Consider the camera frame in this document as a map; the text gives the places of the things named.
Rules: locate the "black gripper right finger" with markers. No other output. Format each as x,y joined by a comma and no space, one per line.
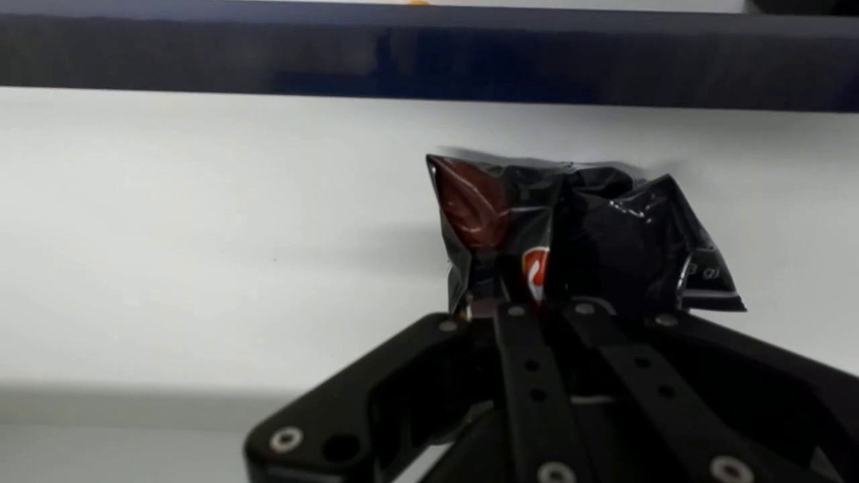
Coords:
680,403

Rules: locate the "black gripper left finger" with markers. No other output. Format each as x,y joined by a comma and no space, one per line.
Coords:
527,403

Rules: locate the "black snack packet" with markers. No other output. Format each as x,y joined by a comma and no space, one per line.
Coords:
607,231

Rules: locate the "blue white wall cabinet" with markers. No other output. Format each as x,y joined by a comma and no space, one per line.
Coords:
270,55

